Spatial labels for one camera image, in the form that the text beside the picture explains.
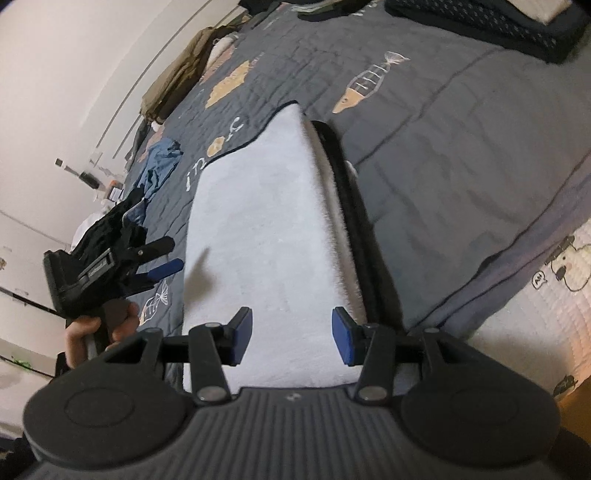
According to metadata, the grey quilted bedspread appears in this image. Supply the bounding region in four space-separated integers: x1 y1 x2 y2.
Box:
124 0 591 365

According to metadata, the white wardrobe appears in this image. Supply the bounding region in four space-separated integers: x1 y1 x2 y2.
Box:
0 210 75 374

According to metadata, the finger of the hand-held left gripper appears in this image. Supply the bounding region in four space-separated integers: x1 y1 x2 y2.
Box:
131 258 185 286
124 237 176 260

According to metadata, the white blanket with black trim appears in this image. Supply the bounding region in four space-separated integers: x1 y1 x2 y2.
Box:
182 102 404 398

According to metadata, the folded khaki clothes stack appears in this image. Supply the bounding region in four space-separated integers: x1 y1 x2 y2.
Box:
140 25 243 124

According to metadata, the blue denim shirt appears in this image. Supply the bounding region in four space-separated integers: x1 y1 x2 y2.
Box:
136 140 184 200

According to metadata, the white pillow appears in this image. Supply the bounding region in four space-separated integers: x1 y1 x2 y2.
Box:
210 37 234 63

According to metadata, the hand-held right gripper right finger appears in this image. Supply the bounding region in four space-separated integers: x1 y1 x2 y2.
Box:
331 306 483 407

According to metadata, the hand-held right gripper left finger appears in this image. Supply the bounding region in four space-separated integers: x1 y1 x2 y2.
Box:
104 307 254 407

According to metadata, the person's left hand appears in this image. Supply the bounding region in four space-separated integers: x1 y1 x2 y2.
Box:
65 302 140 370

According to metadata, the white cartoon printed sheet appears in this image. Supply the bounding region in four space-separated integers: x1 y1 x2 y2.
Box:
406 217 591 416

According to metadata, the black garment heap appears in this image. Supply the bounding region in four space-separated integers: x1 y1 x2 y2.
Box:
71 187 148 273

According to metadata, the navy dotted folded garment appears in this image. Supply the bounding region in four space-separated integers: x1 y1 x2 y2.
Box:
384 0 588 64

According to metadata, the light grey folded garment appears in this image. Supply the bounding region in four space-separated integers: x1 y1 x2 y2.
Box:
510 0 571 21

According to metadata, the stack of dark folded clothes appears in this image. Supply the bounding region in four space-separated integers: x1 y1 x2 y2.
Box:
238 0 386 23

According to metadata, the white headboard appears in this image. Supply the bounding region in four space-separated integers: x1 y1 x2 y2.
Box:
95 0 250 160

